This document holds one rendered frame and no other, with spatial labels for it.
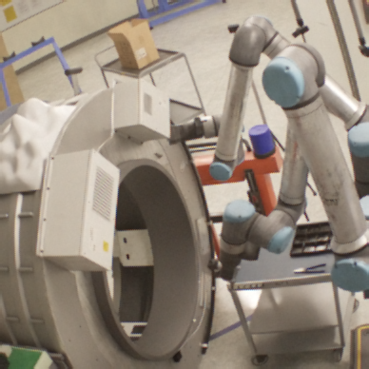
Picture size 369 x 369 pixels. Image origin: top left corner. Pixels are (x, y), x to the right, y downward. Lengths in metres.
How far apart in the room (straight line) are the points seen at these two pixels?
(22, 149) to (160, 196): 0.90
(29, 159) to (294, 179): 0.85
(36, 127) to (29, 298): 0.59
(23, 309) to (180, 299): 1.04
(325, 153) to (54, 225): 0.85
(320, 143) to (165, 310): 1.48
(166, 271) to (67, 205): 1.08
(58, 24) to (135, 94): 8.89
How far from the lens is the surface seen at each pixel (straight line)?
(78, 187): 2.00
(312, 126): 1.65
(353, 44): 5.27
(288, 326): 3.33
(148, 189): 2.84
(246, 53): 2.34
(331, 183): 1.72
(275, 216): 2.01
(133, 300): 3.18
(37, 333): 2.13
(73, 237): 1.95
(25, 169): 2.12
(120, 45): 6.05
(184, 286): 2.94
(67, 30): 11.36
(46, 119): 2.24
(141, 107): 2.43
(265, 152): 3.42
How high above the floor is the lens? 2.58
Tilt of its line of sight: 28 degrees down
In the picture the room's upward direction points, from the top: 20 degrees counter-clockwise
